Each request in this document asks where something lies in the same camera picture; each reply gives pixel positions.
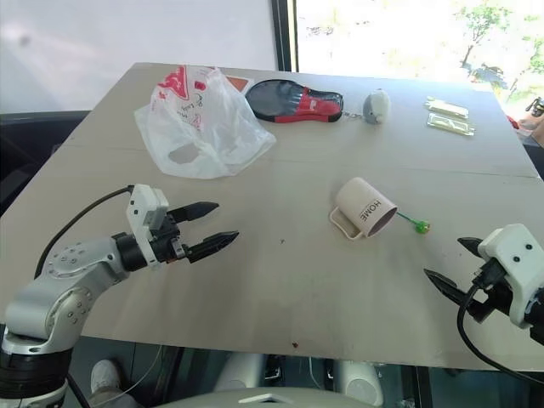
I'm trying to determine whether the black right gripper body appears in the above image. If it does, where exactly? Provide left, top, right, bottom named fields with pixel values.
left=464, top=258, right=518, bottom=325

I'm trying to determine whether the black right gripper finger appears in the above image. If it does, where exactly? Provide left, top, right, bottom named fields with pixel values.
left=456, top=236, right=484, bottom=258
left=423, top=268, right=469, bottom=304

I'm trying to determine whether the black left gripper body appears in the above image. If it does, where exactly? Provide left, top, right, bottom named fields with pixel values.
left=150, top=211, right=191, bottom=266

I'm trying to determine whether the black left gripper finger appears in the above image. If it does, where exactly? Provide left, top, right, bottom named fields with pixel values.
left=186, top=229, right=241, bottom=264
left=167, top=201, right=221, bottom=224

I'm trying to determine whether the green stick toy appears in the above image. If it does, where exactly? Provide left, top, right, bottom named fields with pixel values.
left=395, top=212, right=432, bottom=235

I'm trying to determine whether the white red-printed plastic bag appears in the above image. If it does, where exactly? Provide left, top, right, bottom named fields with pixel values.
left=133, top=64, right=277, bottom=180

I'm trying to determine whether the beige HOME mug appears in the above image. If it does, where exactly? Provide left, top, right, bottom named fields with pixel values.
left=328, top=176, right=399, bottom=241

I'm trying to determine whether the clear small packet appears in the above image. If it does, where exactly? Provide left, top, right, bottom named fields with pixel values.
left=426, top=111, right=475, bottom=139
left=422, top=96, right=470, bottom=119

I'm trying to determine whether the white rounded robot leg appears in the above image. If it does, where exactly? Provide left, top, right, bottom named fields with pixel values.
left=338, top=360, right=386, bottom=408
left=213, top=352, right=265, bottom=393

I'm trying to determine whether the black and red zip case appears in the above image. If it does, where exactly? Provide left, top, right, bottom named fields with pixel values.
left=245, top=78, right=345, bottom=125

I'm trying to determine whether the white card with orange triangle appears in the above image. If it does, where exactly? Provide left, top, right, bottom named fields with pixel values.
left=224, top=74, right=255, bottom=95

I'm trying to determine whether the white shoe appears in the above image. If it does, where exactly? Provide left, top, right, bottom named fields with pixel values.
left=90, top=358, right=125, bottom=397

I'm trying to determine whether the dark seat beside table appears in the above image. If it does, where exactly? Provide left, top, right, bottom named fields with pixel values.
left=0, top=109, right=93, bottom=216

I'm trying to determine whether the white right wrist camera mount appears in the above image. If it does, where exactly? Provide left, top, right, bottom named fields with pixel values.
left=477, top=224, right=544, bottom=329

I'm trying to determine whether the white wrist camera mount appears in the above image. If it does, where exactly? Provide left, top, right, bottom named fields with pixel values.
left=477, top=224, right=544, bottom=329
left=126, top=184, right=170, bottom=271

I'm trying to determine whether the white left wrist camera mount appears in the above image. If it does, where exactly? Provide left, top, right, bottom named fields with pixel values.
left=126, top=184, right=170, bottom=271

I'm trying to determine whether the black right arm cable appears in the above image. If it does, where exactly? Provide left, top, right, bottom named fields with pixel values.
left=456, top=271, right=544, bottom=386

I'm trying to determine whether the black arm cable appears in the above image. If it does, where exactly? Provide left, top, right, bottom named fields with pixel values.
left=34, top=185, right=133, bottom=280
left=456, top=271, right=544, bottom=386

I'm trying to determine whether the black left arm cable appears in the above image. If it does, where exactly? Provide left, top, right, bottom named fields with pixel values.
left=34, top=185, right=133, bottom=280

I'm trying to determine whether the grey white plush keychain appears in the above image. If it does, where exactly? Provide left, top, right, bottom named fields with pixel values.
left=342, top=88, right=392, bottom=126

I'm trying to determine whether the black window frame post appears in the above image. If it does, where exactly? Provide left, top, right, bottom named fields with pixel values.
left=271, top=0, right=299, bottom=72

